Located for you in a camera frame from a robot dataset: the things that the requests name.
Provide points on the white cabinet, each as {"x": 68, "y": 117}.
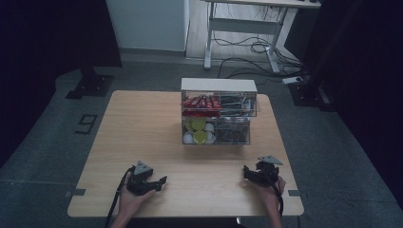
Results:
{"x": 147, "y": 23}

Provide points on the black stand base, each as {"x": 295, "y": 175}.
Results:
{"x": 92, "y": 85}
{"x": 312, "y": 95}

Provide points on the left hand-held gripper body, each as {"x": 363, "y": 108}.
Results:
{"x": 139, "y": 182}

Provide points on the row of dark packets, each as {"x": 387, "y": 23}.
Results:
{"x": 236, "y": 105}

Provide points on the clear organizer with white top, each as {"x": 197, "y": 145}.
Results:
{"x": 218, "y": 110}

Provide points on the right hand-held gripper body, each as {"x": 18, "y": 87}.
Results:
{"x": 267, "y": 172}

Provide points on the person's left hand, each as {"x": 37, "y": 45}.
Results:
{"x": 131, "y": 201}

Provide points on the white power strip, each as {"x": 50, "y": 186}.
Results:
{"x": 292, "y": 80}

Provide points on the pile of dark capsules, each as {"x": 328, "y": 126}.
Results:
{"x": 232, "y": 133}

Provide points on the grey tape strip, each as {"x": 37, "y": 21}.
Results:
{"x": 296, "y": 193}
{"x": 76, "y": 192}

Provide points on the white metal desk frame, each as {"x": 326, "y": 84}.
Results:
{"x": 240, "y": 25}

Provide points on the dark curtain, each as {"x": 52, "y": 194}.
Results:
{"x": 47, "y": 38}
{"x": 364, "y": 63}

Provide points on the person's right hand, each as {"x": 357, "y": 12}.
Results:
{"x": 269, "y": 193}

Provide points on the white capsule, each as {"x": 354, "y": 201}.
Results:
{"x": 188, "y": 138}
{"x": 209, "y": 127}
{"x": 210, "y": 137}

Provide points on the row of red packets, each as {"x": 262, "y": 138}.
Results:
{"x": 201, "y": 105}

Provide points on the yellow-green lid capsule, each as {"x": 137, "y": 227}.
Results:
{"x": 188, "y": 126}
{"x": 200, "y": 137}
{"x": 199, "y": 124}

